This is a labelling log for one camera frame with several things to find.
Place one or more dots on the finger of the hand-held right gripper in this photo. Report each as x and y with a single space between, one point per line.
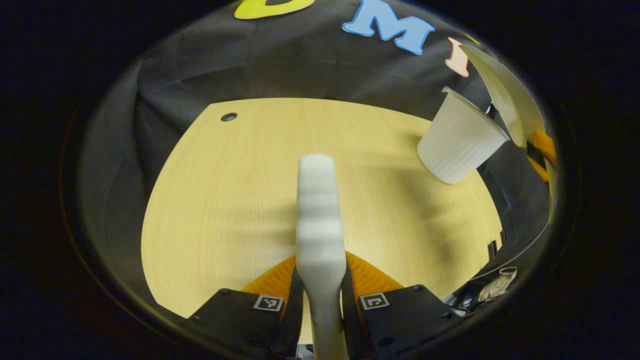
537 167
545 145

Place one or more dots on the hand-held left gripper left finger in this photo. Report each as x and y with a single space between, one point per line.
235 320

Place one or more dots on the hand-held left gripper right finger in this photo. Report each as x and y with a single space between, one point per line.
400 320

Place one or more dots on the small grey dustpan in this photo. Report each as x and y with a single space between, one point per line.
510 95

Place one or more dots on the white ribbed garbage bin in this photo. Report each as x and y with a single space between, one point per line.
457 145

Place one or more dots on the small grey broom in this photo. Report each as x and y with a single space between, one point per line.
320 225

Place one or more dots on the wooden desktop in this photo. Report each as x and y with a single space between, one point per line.
225 200

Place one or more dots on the black desk edge clip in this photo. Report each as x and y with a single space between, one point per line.
492 250

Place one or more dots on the clear plastic wrap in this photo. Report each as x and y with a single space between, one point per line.
497 285

